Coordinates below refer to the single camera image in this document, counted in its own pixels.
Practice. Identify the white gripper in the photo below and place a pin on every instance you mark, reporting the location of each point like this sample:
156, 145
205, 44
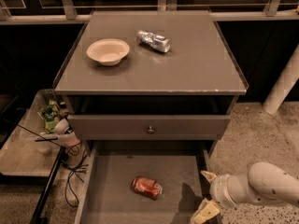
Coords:
219, 188

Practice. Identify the white paper bowl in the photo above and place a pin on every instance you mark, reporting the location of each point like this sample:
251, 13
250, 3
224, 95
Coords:
108, 52

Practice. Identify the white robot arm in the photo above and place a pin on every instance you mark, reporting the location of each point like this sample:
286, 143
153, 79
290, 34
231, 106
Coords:
263, 183

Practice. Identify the red coke can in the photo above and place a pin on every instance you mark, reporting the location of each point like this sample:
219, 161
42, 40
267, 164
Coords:
147, 187

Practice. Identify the top drawer with knob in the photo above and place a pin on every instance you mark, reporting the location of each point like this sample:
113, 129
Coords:
149, 127

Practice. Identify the green snack bag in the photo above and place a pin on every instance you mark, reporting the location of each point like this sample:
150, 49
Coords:
50, 115

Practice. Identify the white cup in bin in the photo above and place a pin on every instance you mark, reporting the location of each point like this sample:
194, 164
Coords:
61, 127

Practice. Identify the grey drawer cabinet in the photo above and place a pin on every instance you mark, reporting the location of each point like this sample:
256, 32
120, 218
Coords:
197, 76

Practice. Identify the open middle drawer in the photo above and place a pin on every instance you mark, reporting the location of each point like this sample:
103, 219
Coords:
108, 196

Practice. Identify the crushed silver can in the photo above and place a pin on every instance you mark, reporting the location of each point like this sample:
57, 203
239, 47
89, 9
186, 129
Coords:
157, 42

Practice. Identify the metal railing frame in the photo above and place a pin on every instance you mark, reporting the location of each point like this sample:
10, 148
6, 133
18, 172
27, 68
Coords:
79, 11

